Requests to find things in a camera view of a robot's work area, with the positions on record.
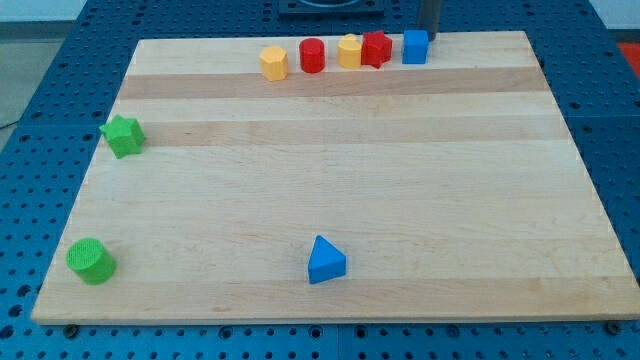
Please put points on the blue cube block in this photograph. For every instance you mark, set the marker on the blue cube block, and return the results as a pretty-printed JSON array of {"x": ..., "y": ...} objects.
[{"x": 415, "y": 47}]

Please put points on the blue triangle block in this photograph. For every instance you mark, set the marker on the blue triangle block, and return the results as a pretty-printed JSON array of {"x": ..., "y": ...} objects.
[{"x": 326, "y": 261}]

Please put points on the yellow hexagon block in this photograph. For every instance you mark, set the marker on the yellow hexagon block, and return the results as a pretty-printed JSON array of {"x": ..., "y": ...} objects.
[{"x": 274, "y": 63}]

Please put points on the wooden board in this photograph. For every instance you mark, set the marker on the wooden board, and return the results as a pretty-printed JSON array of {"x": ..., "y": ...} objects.
[{"x": 454, "y": 188}]

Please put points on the green star block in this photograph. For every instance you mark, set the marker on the green star block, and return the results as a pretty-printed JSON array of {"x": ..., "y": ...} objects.
[{"x": 124, "y": 136}]

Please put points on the red cylinder block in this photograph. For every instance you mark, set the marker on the red cylinder block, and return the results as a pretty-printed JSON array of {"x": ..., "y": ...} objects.
[{"x": 312, "y": 55}]

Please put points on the yellow heart block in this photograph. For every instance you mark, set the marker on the yellow heart block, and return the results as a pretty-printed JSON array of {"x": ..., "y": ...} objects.
[{"x": 349, "y": 52}]

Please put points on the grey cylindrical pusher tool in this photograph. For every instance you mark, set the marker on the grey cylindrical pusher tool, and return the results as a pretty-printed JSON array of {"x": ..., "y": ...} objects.
[{"x": 428, "y": 17}]

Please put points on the red star block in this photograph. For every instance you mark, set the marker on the red star block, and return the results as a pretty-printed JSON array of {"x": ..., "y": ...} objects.
[{"x": 376, "y": 49}]

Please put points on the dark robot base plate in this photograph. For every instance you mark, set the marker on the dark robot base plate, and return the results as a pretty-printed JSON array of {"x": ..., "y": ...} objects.
[{"x": 290, "y": 9}]

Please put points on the green cylinder block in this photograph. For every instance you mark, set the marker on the green cylinder block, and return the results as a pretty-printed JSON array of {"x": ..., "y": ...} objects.
[{"x": 90, "y": 260}]

